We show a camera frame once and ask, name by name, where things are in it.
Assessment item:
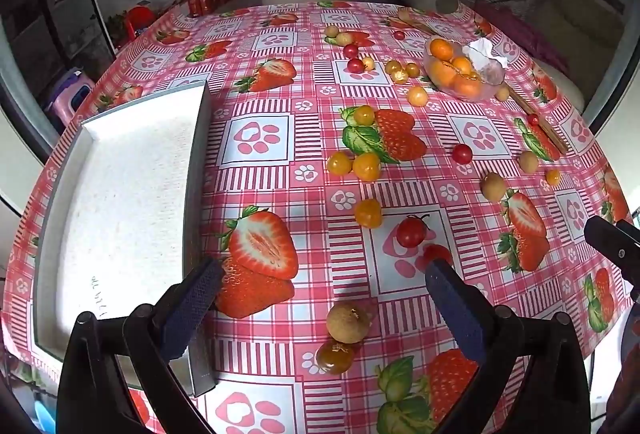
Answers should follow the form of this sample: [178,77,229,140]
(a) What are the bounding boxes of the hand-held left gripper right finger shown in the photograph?
[424,259,592,434]

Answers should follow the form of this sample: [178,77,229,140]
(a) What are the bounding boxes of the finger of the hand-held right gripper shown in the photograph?
[584,216,640,300]

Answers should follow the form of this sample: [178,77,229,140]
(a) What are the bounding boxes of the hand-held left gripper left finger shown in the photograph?
[57,255,226,434]

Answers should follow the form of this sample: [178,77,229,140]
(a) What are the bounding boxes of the amber cherry tomato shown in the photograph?
[315,340,357,376]

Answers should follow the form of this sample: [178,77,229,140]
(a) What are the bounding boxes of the white foam box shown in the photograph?
[31,80,218,397]

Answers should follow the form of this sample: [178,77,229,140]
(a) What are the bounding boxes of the blue plastic object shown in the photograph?
[31,399,57,434]

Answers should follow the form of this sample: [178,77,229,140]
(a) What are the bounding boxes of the plastic bag of oranges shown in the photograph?
[423,35,507,103]

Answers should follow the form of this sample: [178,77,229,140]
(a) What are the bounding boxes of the strawberry print pink tablecloth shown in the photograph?
[0,0,633,434]

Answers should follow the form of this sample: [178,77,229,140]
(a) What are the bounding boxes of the purple blanket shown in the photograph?
[472,0,571,75]

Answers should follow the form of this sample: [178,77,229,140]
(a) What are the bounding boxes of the white crumpled tissue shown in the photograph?
[462,39,510,71]

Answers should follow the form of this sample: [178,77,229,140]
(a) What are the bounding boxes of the pink plastic stool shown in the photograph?
[44,68,96,125]

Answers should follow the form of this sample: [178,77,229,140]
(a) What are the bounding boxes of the red plastic chair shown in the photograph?
[122,5,157,40]

